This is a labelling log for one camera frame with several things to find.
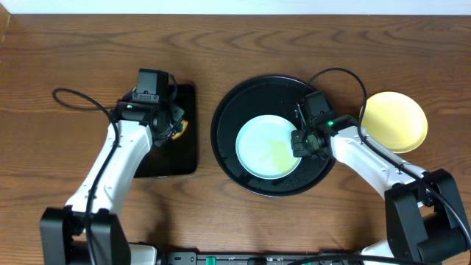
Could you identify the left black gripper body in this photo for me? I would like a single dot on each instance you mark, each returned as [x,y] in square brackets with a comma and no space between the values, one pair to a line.
[176,123]

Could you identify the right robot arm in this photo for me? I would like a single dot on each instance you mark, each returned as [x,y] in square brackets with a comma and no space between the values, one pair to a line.
[425,218]

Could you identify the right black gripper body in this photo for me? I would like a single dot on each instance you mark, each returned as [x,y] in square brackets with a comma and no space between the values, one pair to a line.
[304,145]

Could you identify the yellow green scrub sponge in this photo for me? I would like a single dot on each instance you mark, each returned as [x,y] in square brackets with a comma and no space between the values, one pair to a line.
[180,129]

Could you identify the light blue plate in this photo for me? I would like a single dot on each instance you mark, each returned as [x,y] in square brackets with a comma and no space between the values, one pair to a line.
[263,147]

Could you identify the black round tray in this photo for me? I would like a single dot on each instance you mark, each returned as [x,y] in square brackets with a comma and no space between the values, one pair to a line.
[265,95]

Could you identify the black rectangular tray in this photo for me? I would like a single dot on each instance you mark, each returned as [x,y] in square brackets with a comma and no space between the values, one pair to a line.
[177,156]

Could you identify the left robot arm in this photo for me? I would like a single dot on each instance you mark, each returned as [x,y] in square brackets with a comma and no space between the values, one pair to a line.
[87,229]

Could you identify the yellow plate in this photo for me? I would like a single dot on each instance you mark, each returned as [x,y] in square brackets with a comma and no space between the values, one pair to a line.
[396,121]

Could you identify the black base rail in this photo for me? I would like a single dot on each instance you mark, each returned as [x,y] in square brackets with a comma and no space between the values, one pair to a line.
[193,258]

